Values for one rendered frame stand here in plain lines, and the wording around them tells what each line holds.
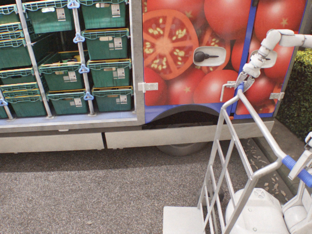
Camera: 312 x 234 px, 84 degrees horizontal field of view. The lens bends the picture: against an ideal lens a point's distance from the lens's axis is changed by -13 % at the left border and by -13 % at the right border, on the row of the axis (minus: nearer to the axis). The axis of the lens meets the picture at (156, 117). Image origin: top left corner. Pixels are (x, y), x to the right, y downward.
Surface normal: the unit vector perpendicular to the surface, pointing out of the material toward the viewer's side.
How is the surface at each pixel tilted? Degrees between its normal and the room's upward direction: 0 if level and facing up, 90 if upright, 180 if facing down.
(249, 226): 0
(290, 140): 7
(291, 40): 89
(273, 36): 90
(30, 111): 94
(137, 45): 90
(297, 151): 7
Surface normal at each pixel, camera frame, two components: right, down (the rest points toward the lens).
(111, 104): 0.11, 0.65
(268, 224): 0.00, -0.84
